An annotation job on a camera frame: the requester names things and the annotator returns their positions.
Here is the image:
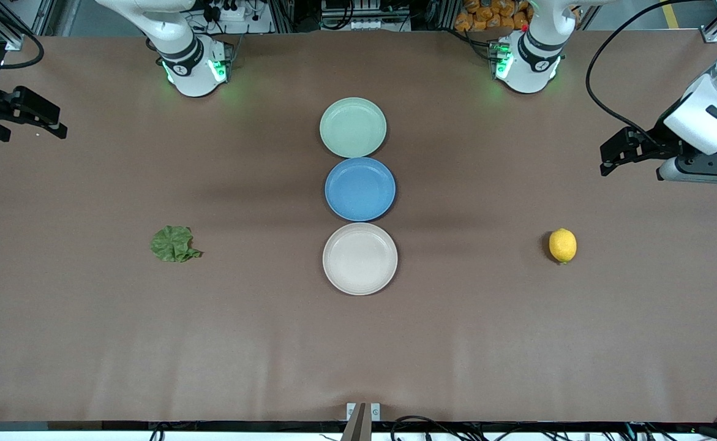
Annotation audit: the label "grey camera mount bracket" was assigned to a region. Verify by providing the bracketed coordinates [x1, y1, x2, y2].
[341, 402, 381, 441]

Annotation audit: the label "blue plate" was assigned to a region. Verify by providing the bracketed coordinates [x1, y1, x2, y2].
[325, 157, 397, 222]

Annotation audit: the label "black cable bundle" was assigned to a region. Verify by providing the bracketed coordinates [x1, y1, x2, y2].
[389, 410, 717, 441]

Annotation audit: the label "pale green plate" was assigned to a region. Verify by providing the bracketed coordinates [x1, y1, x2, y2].
[320, 97, 388, 158]

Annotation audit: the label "beige plate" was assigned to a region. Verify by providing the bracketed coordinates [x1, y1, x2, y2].
[323, 222, 399, 296]

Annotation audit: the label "yellow lemon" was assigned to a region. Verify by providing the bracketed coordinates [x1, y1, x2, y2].
[549, 228, 577, 265]

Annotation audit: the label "white power strip with plugs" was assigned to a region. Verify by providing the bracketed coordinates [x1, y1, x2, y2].
[202, 0, 273, 34]

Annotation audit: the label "orange snack packets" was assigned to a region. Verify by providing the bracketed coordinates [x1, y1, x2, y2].
[454, 0, 533, 33]

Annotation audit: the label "long white power strip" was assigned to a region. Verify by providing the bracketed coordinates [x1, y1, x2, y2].
[320, 16, 409, 32]

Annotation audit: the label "green lettuce leaf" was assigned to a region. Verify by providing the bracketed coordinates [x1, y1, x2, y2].
[150, 225, 204, 263]

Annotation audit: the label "brown table cover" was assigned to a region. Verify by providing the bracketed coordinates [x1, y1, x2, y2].
[0, 31, 717, 423]

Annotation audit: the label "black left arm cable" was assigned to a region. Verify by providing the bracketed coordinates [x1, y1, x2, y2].
[585, 0, 717, 148]

